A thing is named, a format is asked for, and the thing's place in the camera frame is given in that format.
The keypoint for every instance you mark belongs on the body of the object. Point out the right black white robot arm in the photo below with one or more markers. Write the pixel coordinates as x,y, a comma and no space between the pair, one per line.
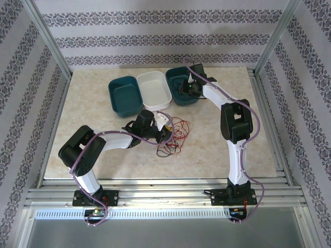
236,124

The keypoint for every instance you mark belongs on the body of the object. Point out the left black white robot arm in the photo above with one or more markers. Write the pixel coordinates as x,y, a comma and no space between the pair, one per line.
77,149

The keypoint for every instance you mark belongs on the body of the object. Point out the teal plastic bin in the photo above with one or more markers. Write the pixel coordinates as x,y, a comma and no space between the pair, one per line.
170,77
124,95

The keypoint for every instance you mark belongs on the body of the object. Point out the white plastic bin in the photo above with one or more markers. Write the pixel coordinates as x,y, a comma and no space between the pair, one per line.
155,90

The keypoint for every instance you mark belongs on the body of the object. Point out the small controller board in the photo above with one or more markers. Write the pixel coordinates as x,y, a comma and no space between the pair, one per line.
238,211
98,212

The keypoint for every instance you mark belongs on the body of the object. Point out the grey metal panel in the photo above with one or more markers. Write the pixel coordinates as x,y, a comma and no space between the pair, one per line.
165,235

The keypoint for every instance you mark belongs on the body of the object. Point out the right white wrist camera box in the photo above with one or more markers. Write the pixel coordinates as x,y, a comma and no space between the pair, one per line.
190,78

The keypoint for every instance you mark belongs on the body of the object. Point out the long aluminium frame rails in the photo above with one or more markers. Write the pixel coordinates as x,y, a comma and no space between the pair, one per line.
165,195

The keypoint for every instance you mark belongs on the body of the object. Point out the aluminium side rail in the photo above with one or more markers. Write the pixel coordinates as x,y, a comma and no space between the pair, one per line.
261,103
60,103

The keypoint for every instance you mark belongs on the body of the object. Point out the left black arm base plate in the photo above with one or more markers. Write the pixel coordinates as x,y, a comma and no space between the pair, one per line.
112,197

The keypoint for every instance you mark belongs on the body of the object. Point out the aluminium frame post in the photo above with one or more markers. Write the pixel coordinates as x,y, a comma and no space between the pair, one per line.
275,38
49,38

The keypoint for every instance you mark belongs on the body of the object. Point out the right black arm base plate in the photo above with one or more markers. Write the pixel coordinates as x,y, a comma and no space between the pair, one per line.
218,197

